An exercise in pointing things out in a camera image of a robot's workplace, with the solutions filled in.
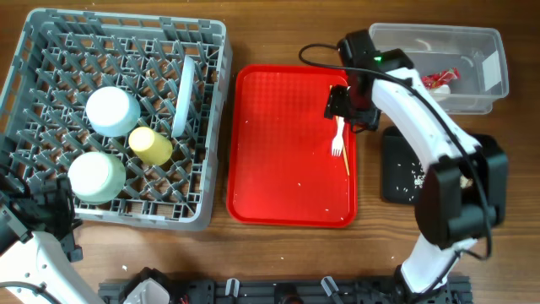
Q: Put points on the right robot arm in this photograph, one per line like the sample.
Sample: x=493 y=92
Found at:
x=464 y=192

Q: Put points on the white napkin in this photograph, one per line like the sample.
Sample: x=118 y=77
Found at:
x=441 y=93

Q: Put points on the red serving tray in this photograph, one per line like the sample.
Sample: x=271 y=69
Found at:
x=281 y=169

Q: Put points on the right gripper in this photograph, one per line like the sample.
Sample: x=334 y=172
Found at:
x=334 y=107

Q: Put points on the light blue bowl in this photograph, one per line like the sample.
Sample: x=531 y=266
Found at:
x=112 y=112

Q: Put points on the white plastic fork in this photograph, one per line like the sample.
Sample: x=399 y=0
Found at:
x=337 y=142

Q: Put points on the wooden chopstick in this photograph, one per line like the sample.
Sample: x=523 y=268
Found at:
x=344 y=155

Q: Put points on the rice food scraps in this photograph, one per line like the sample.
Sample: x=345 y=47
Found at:
x=418 y=177

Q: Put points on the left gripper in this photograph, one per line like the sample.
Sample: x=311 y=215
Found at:
x=58 y=192

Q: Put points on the black waste tray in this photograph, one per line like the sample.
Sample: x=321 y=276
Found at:
x=396 y=163

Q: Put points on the red snack wrapper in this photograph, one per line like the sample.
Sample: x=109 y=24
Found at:
x=436 y=80

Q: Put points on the clear plastic bin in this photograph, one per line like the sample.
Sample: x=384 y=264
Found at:
x=477 y=53

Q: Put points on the light blue plate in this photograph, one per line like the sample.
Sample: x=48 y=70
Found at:
x=183 y=100

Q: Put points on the light green bowl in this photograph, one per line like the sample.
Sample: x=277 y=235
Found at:
x=96 y=177

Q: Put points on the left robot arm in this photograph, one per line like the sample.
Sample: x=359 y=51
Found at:
x=37 y=240

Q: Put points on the yellow plastic cup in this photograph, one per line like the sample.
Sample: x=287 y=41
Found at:
x=149 y=146

